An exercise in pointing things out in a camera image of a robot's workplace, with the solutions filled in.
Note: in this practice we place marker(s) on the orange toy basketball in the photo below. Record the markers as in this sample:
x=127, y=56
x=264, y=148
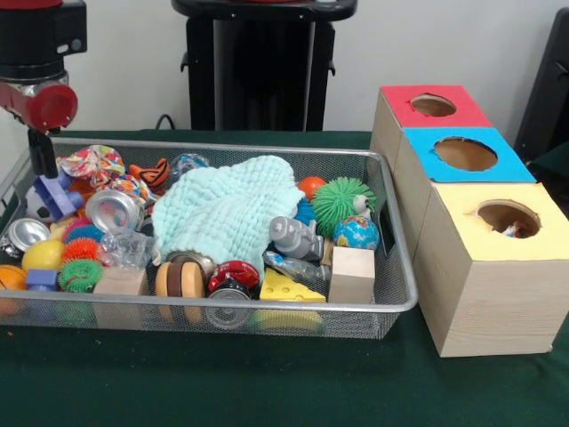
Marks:
x=11, y=277

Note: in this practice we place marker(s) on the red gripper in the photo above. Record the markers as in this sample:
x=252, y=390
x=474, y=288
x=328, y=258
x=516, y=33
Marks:
x=40, y=107

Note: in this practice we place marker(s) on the clear mesh bin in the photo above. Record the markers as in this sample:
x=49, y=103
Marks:
x=396, y=285

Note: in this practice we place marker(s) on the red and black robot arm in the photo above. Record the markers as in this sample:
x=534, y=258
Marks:
x=36, y=40

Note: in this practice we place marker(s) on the green spiky ball with eyes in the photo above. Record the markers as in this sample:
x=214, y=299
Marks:
x=342, y=203

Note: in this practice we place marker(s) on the yellow cheese wedge toy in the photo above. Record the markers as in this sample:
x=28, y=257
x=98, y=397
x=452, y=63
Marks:
x=289, y=289

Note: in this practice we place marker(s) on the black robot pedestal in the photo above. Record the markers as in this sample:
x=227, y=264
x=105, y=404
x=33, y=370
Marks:
x=258, y=71

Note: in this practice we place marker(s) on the red ball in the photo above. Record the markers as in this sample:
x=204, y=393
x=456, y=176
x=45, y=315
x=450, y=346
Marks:
x=312, y=188

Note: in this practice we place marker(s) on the mint green muslin cloth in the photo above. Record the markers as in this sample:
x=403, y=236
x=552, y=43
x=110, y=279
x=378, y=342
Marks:
x=222, y=209

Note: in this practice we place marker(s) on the wooden box with three holes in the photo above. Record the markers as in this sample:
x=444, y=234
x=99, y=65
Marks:
x=480, y=302

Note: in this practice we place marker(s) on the colourful polka dot cloth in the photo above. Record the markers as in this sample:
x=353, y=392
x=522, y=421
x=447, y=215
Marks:
x=514, y=231

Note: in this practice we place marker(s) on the blue globe ball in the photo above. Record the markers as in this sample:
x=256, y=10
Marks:
x=356, y=234

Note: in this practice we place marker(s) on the plain wooden block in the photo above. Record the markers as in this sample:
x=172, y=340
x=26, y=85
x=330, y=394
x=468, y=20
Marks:
x=352, y=276

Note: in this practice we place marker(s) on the dark green tablecloth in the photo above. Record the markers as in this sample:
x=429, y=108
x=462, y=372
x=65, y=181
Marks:
x=267, y=382

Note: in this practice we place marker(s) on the blue spiky ball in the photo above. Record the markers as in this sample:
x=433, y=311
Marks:
x=305, y=212

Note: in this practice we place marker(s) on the dark green side table cloth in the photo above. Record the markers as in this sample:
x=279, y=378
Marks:
x=556, y=171

